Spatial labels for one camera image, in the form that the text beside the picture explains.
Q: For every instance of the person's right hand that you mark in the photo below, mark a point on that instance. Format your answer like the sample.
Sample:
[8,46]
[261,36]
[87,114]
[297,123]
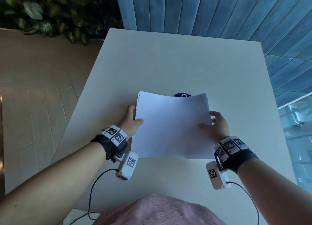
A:
[219,129]

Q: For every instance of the person's left hand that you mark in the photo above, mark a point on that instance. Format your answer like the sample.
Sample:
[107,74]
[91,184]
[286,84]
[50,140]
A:
[129,123]

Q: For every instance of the pile of white papers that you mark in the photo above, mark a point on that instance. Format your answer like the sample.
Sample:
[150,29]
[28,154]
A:
[170,127]

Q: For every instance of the person's right forearm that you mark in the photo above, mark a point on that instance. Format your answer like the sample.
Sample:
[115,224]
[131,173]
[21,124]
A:
[275,193]

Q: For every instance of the person's left forearm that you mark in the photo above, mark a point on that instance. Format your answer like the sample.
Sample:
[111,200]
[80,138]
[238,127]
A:
[53,183]

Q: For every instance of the person's pink fuzzy clothing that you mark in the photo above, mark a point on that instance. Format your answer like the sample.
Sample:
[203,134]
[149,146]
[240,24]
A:
[158,211]

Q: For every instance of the black left wrist marker band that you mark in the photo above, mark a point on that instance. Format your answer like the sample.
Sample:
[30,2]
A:
[112,137]

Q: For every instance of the black wrist marker band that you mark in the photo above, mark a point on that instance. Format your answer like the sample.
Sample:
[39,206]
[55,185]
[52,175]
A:
[231,149]
[112,137]

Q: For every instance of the black right wrist marker band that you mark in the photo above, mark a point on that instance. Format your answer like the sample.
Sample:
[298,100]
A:
[231,149]

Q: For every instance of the round blue sticker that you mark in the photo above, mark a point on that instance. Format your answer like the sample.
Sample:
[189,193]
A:
[182,95]

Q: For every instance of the green leafy plants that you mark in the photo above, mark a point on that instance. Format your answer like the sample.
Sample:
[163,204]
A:
[61,12]

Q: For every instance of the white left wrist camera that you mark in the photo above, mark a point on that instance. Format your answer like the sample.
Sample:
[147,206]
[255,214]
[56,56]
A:
[128,165]

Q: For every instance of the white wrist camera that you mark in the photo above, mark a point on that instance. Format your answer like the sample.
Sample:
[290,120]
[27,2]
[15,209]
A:
[128,165]
[217,177]

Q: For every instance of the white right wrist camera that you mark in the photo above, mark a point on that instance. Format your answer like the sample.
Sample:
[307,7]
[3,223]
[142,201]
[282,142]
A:
[217,177]

